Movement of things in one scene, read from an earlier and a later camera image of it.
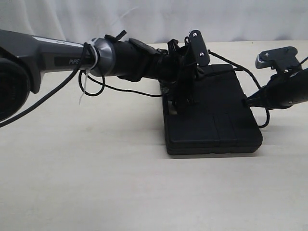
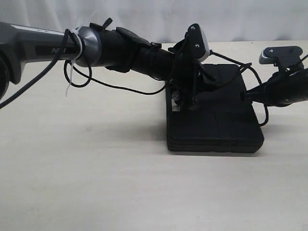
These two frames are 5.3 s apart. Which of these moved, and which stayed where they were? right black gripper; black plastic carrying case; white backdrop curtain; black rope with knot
Moved: black rope with knot
Stayed: white backdrop curtain; right black gripper; black plastic carrying case
